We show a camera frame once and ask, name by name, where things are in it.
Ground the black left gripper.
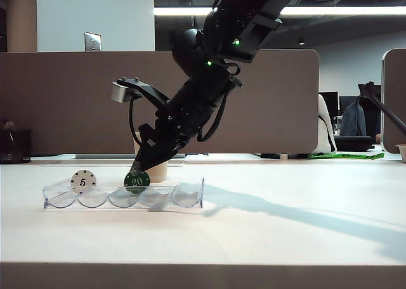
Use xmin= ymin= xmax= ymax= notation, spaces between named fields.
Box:
xmin=131 ymin=65 xmax=244 ymax=174

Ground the green poker chip 20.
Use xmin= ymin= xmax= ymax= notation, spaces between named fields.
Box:
xmin=123 ymin=170 xmax=151 ymax=195

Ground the brown paper cup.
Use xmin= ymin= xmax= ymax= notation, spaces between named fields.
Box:
xmin=133 ymin=139 xmax=169 ymax=184

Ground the clear acrylic chip tray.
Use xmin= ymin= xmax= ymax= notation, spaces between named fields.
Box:
xmin=42 ymin=176 xmax=205 ymax=211

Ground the white poker chip 5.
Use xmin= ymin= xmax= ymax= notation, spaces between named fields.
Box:
xmin=70 ymin=169 xmax=96 ymax=195

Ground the wide brown desk partition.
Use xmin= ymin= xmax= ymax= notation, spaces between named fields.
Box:
xmin=0 ymin=49 xmax=320 ymax=157

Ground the brown low partition edge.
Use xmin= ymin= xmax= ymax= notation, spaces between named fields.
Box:
xmin=0 ymin=262 xmax=406 ymax=289

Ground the black mesh pen holder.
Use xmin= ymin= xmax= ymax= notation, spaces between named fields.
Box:
xmin=0 ymin=121 xmax=32 ymax=165

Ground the white bag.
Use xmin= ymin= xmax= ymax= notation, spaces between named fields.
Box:
xmin=312 ymin=95 xmax=337 ymax=155

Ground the black computer monitor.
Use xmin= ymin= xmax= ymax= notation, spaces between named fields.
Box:
xmin=318 ymin=91 xmax=339 ymax=119

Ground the blue jacket on chair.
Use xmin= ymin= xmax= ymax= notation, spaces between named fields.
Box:
xmin=341 ymin=100 xmax=367 ymax=138

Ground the black slanted rod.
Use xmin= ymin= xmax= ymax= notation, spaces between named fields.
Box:
xmin=357 ymin=81 xmax=406 ymax=131

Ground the long ceiling light strip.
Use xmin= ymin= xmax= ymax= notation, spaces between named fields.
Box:
xmin=154 ymin=6 xmax=406 ymax=16

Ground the narrow brown desk partition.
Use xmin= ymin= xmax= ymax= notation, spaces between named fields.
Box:
xmin=380 ymin=49 xmax=406 ymax=155

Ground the black camera cable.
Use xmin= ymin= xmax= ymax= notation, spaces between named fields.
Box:
xmin=128 ymin=97 xmax=143 ymax=146

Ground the grey desk cable flap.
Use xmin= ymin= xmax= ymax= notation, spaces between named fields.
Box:
xmin=75 ymin=153 xmax=187 ymax=160

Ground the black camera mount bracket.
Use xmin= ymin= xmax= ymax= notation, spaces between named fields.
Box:
xmin=116 ymin=76 xmax=171 ymax=113

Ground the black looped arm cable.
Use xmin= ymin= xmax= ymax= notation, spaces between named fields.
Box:
xmin=196 ymin=62 xmax=242 ymax=143

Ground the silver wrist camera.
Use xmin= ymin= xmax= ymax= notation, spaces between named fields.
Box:
xmin=111 ymin=81 xmax=134 ymax=103

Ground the metal wall plate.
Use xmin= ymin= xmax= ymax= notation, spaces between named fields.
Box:
xmin=84 ymin=32 xmax=102 ymax=53

